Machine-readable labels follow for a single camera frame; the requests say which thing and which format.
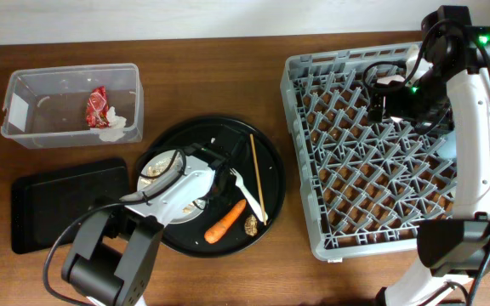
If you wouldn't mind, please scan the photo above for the pink saucer bowl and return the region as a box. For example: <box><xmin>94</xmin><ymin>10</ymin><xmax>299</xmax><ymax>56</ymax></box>
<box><xmin>376</xmin><ymin>75</ymin><xmax>405</xmax><ymax>85</ymax></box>

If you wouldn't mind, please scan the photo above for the red snack wrapper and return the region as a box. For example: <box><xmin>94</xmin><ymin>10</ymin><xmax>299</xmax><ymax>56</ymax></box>
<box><xmin>85</xmin><ymin>86</ymin><xmax>109</xmax><ymax>128</ymax></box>

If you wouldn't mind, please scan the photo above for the blue plastic cup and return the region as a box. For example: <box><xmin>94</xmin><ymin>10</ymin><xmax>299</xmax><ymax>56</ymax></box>
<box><xmin>436</xmin><ymin>131</ymin><xmax>457</xmax><ymax>160</ymax></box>

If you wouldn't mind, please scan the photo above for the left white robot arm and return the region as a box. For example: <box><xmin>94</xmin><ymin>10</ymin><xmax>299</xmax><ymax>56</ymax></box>
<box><xmin>61</xmin><ymin>126</ymin><xmax>243</xmax><ymax>305</ymax></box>

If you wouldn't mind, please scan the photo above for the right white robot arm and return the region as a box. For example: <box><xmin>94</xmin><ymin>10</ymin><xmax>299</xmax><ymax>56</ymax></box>
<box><xmin>367</xmin><ymin>20</ymin><xmax>490</xmax><ymax>305</ymax></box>

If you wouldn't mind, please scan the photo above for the grey dishwasher rack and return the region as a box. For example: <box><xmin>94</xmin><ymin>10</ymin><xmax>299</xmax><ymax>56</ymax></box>
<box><xmin>280</xmin><ymin>42</ymin><xmax>456</xmax><ymax>262</ymax></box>

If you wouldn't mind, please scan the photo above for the clear plastic waste bin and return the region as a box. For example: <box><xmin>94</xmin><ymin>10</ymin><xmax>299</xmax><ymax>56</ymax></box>
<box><xmin>0</xmin><ymin>63</ymin><xmax>144</xmax><ymax>149</ymax></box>

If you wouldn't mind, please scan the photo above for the wooden chopstick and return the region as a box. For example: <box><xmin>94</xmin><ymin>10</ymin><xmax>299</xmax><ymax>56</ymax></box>
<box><xmin>249</xmin><ymin>133</ymin><xmax>268</xmax><ymax>225</ymax></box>

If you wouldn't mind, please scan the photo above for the round black serving tray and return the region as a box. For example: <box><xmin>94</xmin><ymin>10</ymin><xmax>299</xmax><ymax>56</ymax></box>
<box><xmin>135</xmin><ymin>116</ymin><xmax>286</xmax><ymax>258</ymax></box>

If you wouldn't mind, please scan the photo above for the white plastic fork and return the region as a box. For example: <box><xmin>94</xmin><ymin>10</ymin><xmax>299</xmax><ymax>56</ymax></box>
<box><xmin>231</xmin><ymin>168</ymin><xmax>268</xmax><ymax>224</ymax></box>

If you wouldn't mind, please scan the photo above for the grey plate with food scraps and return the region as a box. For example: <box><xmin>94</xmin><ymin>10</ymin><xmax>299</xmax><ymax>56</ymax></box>
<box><xmin>137</xmin><ymin>150</ymin><xmax>207</xmax><ymax>224</ymax></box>

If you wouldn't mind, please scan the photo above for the brown walnut shell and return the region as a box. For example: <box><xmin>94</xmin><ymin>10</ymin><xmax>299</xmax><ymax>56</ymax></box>
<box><xmin>244</xmin><ymin>214</ymin><xmax>258</xmax><ymax>236</ymax></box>

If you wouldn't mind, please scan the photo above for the orange carrot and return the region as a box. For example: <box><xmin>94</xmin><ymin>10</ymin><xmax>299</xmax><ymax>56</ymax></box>
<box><xmin>204</xmin><ymin>199</ymin><xmax>248</xmax><ymax>244</ymax></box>

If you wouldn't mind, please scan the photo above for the white crumpled tissue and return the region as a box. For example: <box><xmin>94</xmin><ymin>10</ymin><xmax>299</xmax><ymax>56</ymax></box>
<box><xmin>99</xmin><ymin>106</ymin><xmax>127</xmax><ymax>143</ymax></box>

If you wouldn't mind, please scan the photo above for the black rectangular tray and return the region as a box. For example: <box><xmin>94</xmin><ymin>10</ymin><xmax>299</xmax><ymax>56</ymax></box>
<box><xmin>11</xmin><ymin>158</ymin><xmax>130</xmax><ymax>254</ymax></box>

